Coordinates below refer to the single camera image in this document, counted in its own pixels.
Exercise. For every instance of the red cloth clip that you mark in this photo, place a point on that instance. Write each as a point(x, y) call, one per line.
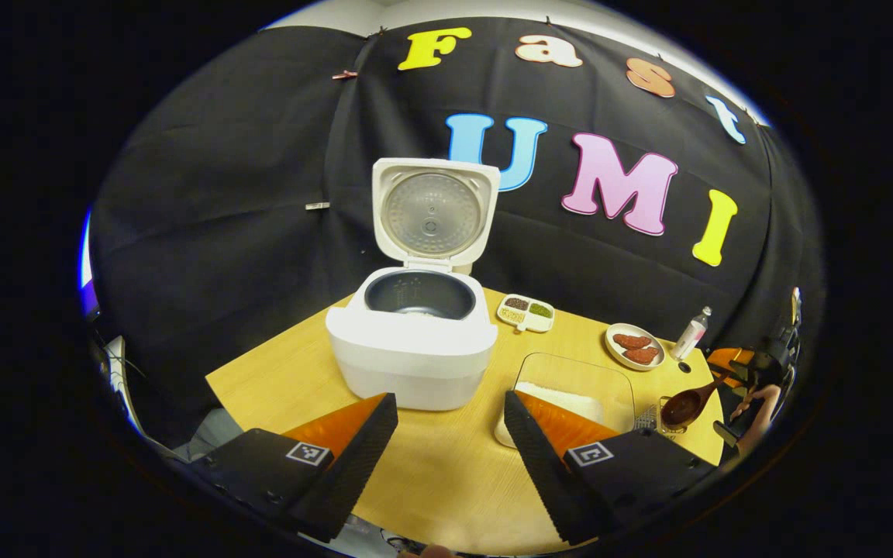
point(344, 75)

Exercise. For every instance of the clear bottle pink label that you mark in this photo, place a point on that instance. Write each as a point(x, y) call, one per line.
point(691, 337)

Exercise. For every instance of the white round plate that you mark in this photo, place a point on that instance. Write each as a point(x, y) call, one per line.
point(615, 356)

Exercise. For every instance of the brown wooden spoon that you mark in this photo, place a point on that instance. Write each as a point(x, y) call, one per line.
point(683, 407)

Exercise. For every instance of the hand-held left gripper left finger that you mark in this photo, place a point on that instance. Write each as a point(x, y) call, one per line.
point(357, 461)

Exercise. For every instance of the red-brown meat piece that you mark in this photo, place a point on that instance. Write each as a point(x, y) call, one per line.
point(632, 341)
point(642, 356)

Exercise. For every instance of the clear plastic container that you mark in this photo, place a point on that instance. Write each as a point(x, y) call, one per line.
point(570, 370)

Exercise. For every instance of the white rice cooker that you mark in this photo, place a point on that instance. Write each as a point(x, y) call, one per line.
point(408, 356)

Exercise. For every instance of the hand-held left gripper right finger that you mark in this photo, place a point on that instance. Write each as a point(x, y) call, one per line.
point(543, 465)

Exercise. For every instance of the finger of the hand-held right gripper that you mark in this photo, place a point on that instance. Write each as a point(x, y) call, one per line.
point(729, 360)

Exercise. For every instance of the white divided grain dish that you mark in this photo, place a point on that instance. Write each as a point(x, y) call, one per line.
point(525, 320)

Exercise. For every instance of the white rice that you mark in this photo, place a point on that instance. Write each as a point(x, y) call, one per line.
point(563, 399)

